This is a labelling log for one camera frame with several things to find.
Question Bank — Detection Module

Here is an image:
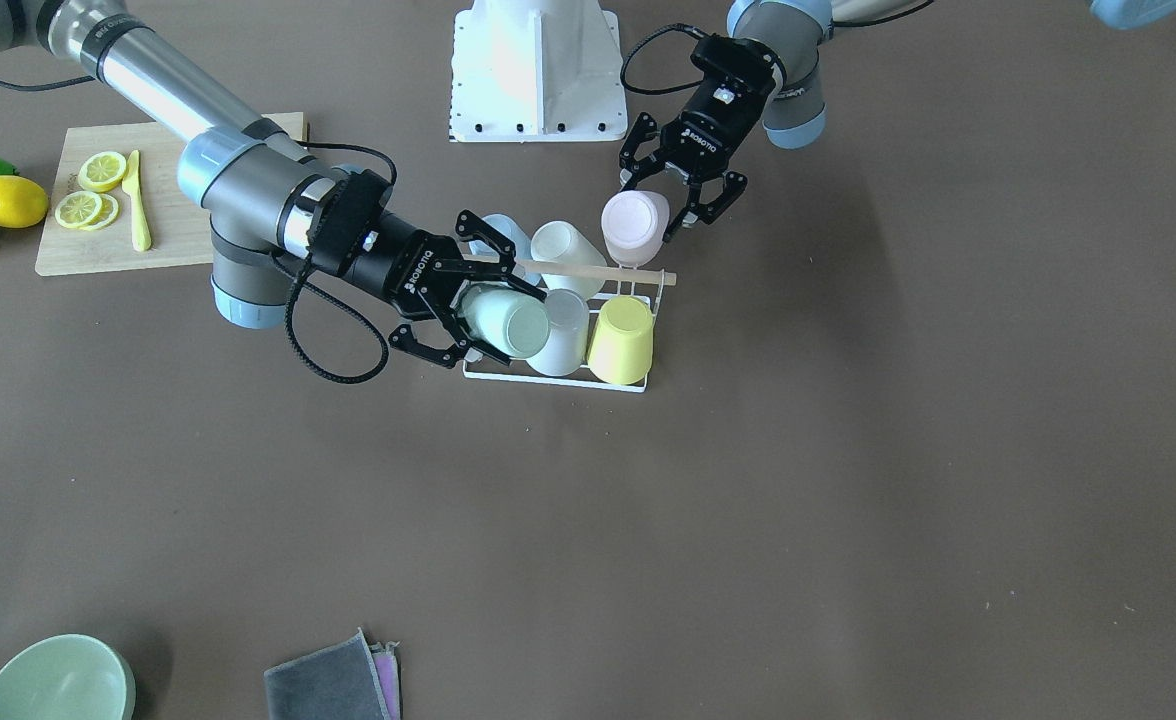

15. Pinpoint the mint green cup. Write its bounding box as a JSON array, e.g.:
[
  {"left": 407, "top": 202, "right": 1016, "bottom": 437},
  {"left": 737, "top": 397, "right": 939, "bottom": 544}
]
[{"left": 457, "top": 284, "right": 552, "bottom": 359}]

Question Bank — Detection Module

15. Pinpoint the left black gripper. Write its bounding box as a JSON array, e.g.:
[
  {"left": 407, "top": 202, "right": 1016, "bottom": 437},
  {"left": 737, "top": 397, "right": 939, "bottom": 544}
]
[{"left": 617, "top": 85, "right": 767, "bottom": 244}]

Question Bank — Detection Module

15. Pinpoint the grey folded cloth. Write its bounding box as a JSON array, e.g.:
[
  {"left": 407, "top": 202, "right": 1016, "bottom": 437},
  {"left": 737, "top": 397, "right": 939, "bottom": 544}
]
[{"left": 263, "top": 631, "right": 402, "bottom": 719}]

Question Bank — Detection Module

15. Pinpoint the yellow cup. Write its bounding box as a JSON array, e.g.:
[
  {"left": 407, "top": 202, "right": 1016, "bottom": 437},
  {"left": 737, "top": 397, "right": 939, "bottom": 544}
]
[{"left": 587, "top": 296, "right": 655, "bottom": 386}]

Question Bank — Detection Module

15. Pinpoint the light blue cup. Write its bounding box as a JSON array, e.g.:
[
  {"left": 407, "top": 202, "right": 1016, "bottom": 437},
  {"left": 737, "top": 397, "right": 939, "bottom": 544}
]
[{"left": 482, "top": 213, "right": 542, "bottom": 286}]

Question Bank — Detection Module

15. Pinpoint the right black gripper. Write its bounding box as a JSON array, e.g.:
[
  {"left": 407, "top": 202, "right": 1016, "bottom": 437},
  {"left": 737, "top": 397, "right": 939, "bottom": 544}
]
[{"left": 368, "top": 209, "right": 546, "bottom": 369}]

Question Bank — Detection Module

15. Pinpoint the cream white cup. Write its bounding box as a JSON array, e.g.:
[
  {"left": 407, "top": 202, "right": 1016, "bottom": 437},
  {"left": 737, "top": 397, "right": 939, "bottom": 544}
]
[{"left": 530, "top": 222, "right": 608, "bottom": 301}]

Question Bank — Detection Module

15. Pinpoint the yellow plastic knife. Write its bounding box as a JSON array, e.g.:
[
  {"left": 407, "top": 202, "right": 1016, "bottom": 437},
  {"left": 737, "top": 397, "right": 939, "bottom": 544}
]
[{"left": 121, "top": 149, "right": 152, "bottom": 252}]

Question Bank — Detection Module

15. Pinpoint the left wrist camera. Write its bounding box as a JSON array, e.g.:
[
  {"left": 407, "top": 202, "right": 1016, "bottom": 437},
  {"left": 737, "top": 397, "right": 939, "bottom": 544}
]
[{"left": 690, "top": 35, "right": 786, "bottom": 106}]

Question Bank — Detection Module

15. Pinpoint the lemon slice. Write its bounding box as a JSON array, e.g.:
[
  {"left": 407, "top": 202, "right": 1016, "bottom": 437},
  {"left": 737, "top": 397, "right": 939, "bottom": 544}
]
[
  {"left": 52, "top": 189, "right": 105, "bottom": 229},
  {"left": 80, "top": 193, "right": 120, "bottom": 232},
  {"left": 76, "top": 151, "right": 128, "bottom": 193}
]

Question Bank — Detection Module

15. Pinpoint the yellow lemon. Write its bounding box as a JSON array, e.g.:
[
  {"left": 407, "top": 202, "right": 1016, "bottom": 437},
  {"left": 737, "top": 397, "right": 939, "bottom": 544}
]
[{"left": 0, "top": 176, "right": 49, "bottom": 229}]

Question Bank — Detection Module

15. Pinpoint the mint green bowl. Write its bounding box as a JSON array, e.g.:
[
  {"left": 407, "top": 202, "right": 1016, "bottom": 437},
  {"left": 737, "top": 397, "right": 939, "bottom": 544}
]
[{"left": 0, "top": 634, "right": 136, "bottom": 719}]

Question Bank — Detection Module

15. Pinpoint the grey cup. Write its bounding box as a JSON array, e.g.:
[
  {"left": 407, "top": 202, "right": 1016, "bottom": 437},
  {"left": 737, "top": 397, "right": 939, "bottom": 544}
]
[{"left": 528, "top": 289, "right": 592, "bottom": 376}]

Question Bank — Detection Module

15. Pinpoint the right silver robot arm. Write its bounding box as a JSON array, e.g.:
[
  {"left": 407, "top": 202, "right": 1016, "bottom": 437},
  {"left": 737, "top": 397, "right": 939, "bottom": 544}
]
[{"left": 0, "top": 1, "right": 552, "bottom": 384}]

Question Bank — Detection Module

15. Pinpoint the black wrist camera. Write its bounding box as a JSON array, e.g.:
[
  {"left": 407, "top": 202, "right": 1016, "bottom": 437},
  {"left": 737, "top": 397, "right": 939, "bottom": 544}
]
[{"left": 308, "top": 169, "right": 393, "bottom": 276}]

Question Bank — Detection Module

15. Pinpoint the wooden cutting board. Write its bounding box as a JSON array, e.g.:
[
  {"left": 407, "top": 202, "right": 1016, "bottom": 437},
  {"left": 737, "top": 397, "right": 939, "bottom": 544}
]
[{"left": 34, "top": 111, "right": 309, "bottom": 278}]

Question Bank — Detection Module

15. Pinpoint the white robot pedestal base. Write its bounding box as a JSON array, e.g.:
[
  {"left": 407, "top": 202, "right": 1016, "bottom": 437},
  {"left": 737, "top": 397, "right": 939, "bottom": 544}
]
[{"left": 448, "top": 1, "right": 628, "bottom": 144}]

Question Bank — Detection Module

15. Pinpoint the white wire cup rack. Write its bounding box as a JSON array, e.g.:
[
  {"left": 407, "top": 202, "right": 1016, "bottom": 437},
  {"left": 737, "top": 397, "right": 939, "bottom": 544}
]
[{"left": 463, "top": 260, "right": 679, "bottom": 393}]

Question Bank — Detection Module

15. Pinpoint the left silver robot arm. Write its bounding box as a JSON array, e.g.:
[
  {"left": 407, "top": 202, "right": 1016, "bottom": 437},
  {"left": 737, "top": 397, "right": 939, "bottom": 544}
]
[{"left": 690, "top": 1, "right": 1176, "bottom": 244}]

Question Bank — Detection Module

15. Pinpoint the pink cup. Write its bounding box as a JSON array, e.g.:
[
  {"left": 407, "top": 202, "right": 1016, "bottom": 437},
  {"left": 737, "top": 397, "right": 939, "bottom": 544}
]
[{"left": 601, "top": 189, "right": 670, "bottom": 268}]

